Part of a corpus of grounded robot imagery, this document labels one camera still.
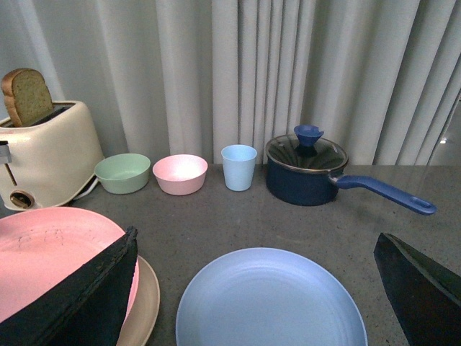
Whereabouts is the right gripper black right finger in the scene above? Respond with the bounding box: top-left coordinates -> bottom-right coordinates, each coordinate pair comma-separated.
374,233 -> 460,345

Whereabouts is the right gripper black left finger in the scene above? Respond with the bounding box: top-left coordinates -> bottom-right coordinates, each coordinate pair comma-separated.
1,227 -> 138,345

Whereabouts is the pink plate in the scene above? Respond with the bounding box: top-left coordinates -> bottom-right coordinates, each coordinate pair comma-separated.
1,207 -> 125,320

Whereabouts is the blue plate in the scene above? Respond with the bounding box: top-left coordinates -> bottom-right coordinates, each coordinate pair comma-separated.
176,248 -> 368,345

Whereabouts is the cream plate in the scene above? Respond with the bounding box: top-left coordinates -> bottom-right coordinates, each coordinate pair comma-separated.
117,256 -> 161,346

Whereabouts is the green bowl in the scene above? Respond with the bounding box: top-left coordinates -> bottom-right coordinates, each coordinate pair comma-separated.
94,154 -> 151,195

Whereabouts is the cream toaster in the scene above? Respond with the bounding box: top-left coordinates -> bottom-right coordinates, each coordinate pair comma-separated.
1,101 -> 104,211

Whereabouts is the pink bowl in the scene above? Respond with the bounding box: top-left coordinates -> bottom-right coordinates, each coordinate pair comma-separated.
153,154 -> 208,196

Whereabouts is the dark blue saucepan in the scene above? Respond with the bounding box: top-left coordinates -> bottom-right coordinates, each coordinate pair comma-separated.
266,159 -> 437,216

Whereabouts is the glass pot lid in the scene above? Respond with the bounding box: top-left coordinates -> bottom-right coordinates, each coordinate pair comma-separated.
265,125 -> 349,173

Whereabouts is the light blue cup right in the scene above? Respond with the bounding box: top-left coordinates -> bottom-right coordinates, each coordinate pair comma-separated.
221,144 -> 257,192

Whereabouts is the bread slice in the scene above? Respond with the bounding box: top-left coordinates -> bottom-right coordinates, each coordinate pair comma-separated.
1,68 -> 53,128

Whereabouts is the grey curtain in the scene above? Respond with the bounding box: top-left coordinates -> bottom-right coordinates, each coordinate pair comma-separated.
1,1 -> 460,166

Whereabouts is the white toaster cable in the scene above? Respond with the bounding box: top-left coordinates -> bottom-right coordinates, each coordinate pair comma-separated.
73,179 -> 100,201

